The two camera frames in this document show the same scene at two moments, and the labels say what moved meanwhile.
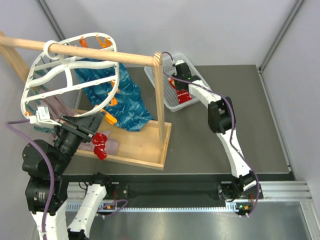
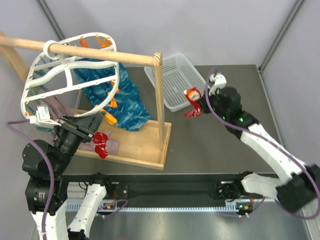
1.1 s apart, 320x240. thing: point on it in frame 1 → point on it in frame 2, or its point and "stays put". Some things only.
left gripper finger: (87, 122) stays put
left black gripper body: (73, 129) stays put
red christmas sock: (99, 140) stays put
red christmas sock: (183, 95) → (193, 94)
